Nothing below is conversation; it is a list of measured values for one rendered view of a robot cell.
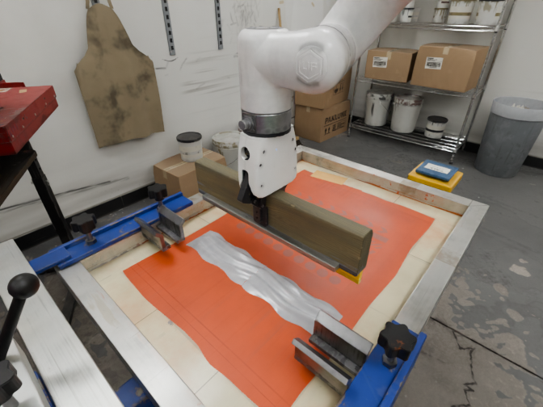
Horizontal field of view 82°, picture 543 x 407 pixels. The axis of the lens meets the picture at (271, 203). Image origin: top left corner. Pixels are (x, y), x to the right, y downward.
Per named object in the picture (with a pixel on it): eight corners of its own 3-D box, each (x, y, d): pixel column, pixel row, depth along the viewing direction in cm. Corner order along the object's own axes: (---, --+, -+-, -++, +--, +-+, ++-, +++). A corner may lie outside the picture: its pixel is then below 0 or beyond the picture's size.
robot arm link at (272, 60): (357, 24, 40) (346, 29, 33) (347, 106, 46) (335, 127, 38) (250, 23, 45) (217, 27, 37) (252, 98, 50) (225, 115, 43)
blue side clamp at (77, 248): (184, 213, 82) (180, 190, 78) (195, 221, 79) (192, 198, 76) (61, 276, 63) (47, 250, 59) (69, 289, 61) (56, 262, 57)
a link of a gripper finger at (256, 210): (254, 201, 50) (256, 234, 53) (268, 193, 52) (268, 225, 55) (241, 194, 52) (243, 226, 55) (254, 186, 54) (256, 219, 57)
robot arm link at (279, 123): (260, 121, 41) (261, 141, 42) (301, 106, 46) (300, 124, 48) (223, 110, 45) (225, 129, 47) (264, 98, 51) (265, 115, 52)
